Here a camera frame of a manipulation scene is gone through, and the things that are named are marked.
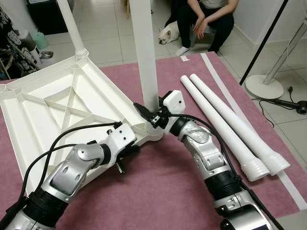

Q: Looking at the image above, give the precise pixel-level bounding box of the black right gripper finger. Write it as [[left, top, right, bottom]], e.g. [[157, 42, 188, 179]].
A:
[[132, 102, 155, 121]]

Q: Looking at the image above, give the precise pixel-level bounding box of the white plastic table leg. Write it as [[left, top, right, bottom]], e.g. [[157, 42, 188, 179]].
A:
[[189, 73, 291, 176], [180, 75, 271, 183], [130, 0, 161, 112], [56, 0, 90, 58]]

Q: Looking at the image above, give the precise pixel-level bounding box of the white plastic table top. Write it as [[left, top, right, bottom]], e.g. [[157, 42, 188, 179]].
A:
[[0, 50, 165, 192]]

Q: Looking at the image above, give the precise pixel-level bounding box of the long white tape strip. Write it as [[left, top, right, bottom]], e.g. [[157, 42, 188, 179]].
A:
[[201, 52, 307, 211]]

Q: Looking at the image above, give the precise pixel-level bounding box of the white french bulldog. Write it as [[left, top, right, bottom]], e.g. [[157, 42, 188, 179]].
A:
[[158, 26, 180, 45]]

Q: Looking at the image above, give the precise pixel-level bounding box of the white floor fan stand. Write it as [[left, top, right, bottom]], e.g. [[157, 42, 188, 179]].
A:
[[245, 22, 307, 100]]

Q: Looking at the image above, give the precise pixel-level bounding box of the seated person in black trousers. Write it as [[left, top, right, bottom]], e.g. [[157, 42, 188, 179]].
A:
[[175, 0, 239, 57]]

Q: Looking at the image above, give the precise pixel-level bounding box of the grey and white canister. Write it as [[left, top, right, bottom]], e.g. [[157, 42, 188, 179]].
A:
[[18, 30, 42, 65]]

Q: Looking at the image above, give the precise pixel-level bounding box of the teal plastic cup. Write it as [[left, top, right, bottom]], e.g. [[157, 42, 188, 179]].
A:
[[33, 31, 49, 50]]

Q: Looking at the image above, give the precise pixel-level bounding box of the thin black pole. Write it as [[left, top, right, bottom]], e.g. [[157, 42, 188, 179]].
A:
[[238, 0, 291, 87]]

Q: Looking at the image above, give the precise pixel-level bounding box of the black cabinet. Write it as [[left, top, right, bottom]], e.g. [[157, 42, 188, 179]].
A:
[[26, 0, 72, 35]]

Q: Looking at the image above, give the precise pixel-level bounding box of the black patterned hanging cloth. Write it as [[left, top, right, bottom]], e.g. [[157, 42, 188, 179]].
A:
[[0, 4, 24, 53]]

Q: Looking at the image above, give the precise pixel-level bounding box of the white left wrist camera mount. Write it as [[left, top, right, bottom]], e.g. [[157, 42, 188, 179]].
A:
[[103, 123, 137, 155]]

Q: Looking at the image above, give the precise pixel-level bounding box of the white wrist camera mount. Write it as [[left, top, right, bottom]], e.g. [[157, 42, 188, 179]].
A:
[[162, 90, 184, 116], [103, 123, 137, 155]]

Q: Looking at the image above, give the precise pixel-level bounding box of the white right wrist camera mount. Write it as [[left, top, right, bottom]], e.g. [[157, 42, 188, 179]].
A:
[[162, 90, 184, 116]]

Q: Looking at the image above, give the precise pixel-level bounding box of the black hair dryer with cable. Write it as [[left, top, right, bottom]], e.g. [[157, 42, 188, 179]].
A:
[[252, 85, 307, 126]]

